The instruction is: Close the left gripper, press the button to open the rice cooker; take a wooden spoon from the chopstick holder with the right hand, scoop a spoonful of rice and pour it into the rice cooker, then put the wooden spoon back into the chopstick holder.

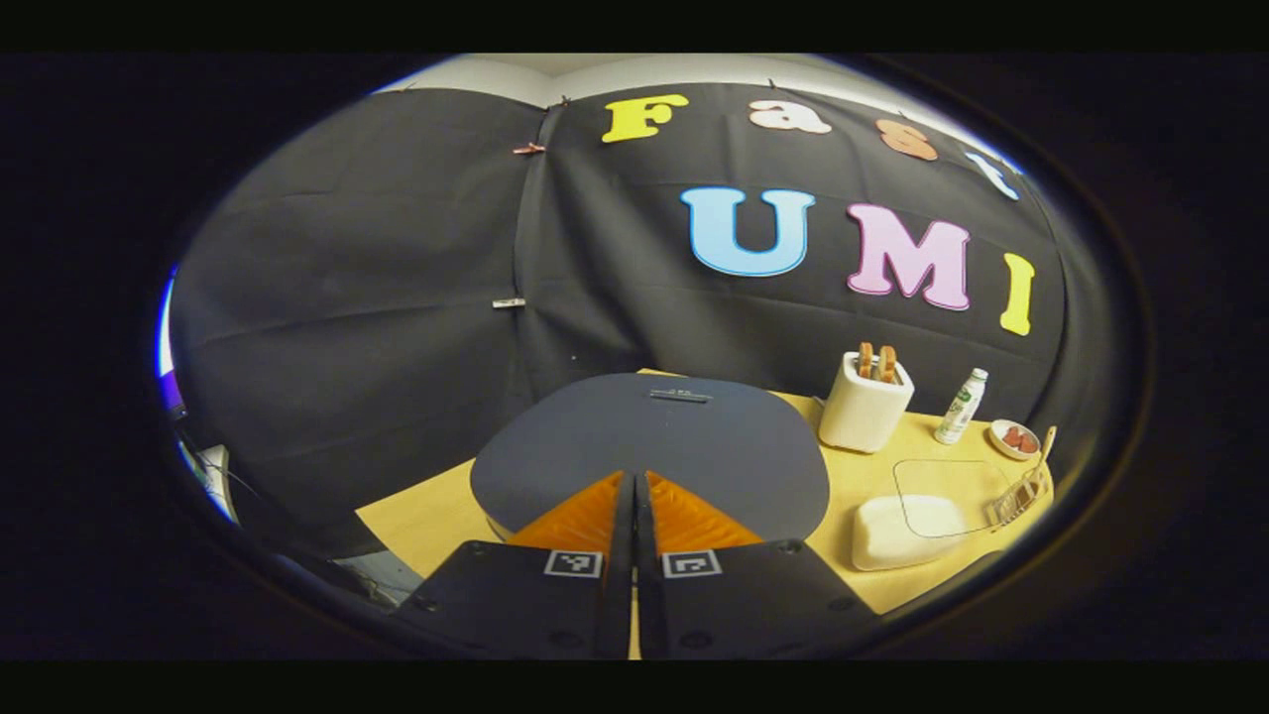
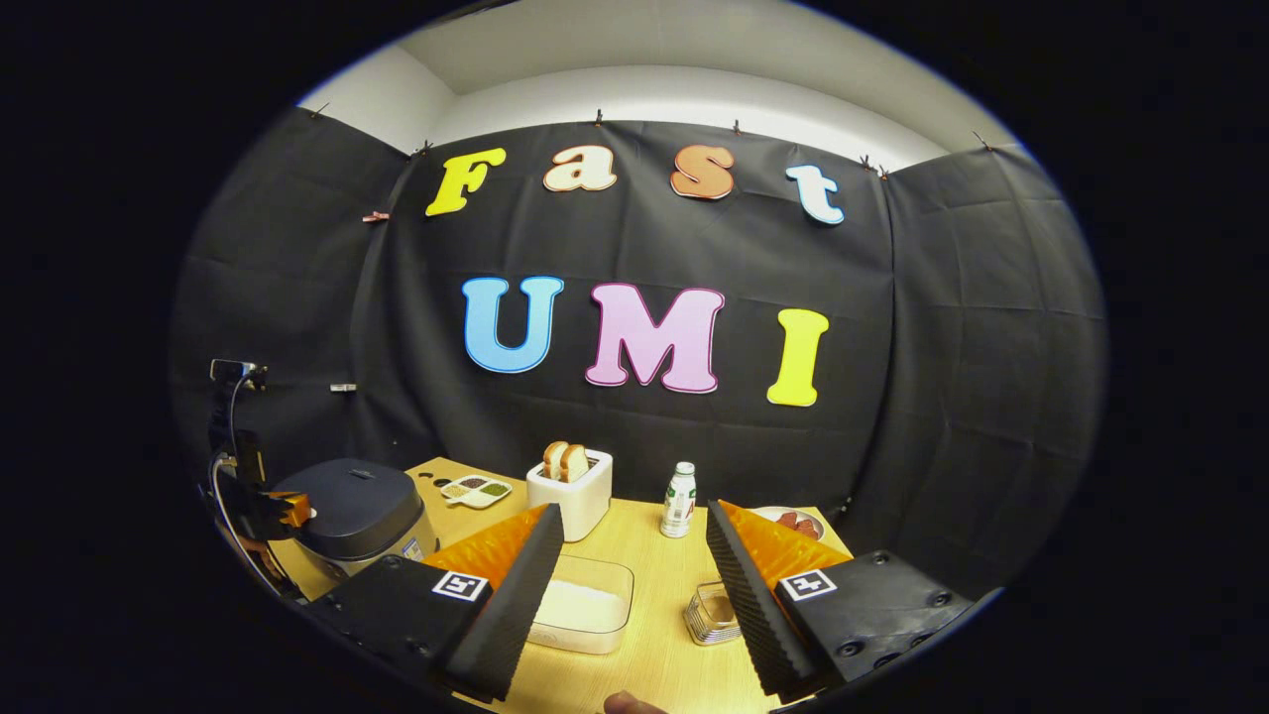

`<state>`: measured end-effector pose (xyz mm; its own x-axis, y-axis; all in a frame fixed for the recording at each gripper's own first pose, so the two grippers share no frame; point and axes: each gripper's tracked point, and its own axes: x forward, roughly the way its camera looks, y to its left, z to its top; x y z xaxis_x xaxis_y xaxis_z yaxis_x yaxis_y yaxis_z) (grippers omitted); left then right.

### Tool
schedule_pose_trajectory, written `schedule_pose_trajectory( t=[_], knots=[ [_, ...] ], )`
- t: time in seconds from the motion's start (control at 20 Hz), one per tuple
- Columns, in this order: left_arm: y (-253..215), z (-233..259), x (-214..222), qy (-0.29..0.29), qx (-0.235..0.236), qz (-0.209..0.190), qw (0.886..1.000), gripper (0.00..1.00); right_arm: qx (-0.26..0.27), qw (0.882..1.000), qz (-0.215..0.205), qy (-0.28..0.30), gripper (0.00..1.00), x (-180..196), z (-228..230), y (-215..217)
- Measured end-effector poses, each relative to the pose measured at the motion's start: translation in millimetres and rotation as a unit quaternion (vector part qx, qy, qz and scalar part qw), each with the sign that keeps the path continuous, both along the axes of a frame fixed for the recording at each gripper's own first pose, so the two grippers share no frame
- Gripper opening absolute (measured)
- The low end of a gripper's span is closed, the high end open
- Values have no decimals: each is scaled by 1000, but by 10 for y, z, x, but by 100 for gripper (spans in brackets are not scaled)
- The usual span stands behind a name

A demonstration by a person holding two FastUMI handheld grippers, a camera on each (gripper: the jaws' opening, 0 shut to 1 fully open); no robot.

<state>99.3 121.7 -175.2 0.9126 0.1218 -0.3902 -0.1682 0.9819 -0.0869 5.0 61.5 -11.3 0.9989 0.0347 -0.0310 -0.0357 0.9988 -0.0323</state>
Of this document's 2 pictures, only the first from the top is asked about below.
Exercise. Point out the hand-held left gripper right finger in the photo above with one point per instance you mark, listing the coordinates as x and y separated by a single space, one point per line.
649 575

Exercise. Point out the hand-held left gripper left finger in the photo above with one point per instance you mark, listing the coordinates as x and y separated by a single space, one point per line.
620 575

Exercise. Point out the dark grey rice cooker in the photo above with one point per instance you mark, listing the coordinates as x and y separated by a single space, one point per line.
644 436

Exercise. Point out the clear container of white rice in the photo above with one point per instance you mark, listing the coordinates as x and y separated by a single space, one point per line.
902 535

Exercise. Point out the clear chopstick holder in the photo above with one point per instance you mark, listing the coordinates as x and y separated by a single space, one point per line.
1016 501

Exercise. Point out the wooden spoon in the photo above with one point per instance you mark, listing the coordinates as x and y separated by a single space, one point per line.
1046 451

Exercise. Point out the white toaster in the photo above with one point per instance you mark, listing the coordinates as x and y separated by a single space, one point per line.
863 416

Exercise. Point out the bread slice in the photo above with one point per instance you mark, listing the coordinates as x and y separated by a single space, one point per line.
865 361
887 364

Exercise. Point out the white milk bottle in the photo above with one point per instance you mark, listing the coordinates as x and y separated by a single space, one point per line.
960 409

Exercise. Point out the white round plate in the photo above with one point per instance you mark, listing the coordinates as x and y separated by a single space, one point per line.
999 446

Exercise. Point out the black backdrop cloth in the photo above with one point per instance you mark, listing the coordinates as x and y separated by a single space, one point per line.
347 297

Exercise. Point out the wooden clothes peg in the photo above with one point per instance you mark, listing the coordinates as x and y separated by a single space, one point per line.
528 149

